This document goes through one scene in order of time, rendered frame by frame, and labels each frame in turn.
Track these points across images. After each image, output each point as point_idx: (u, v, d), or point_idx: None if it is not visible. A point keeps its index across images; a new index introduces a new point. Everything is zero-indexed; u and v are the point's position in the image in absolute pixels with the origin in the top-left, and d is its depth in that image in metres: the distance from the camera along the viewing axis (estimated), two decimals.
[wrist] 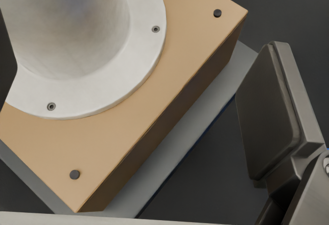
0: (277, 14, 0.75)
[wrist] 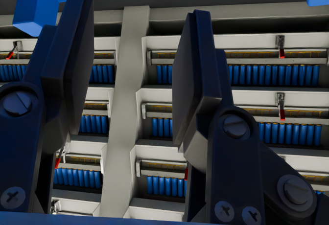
0: None
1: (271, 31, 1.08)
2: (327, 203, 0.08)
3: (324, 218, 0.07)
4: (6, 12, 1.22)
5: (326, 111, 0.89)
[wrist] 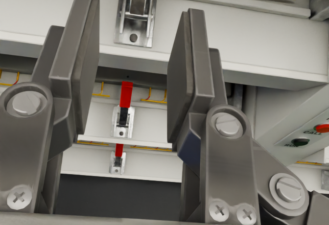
0: None
1: None
2: (319, 200, 0.08)
3: (317, 216, 0.07)
4: None
5: None
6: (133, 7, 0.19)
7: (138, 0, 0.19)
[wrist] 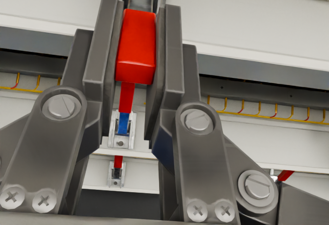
0: None
1: None
2: (289, 192, 0.08)
3: (288, 208, 0.07)
4: None
5: None
6: None
7: None
